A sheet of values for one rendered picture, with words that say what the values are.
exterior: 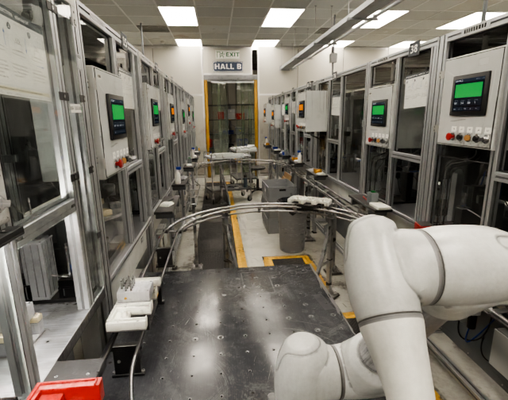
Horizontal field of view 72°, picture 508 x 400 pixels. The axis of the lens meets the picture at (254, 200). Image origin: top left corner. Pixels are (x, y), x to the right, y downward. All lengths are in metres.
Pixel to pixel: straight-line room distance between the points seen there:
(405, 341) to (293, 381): 0.58
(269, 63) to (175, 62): 2.36
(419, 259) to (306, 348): 0.57
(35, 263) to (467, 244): 1.38
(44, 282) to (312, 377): 1.03
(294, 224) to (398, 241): 3.47
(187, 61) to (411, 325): 9.07
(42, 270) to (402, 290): 1.29
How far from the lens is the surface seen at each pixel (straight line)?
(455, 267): 0.64
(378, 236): 0.61
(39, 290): 1.59
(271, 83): 9.44
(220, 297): 1.90
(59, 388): 1.07
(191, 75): 9.37
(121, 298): 1.52
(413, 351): 0.59
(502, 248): 0.70
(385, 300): 0.58
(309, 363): 1.09
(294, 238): 4.13
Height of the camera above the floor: 1.60
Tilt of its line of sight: 14 degrees down
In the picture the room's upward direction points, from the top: 1 degrees counter-clockwise
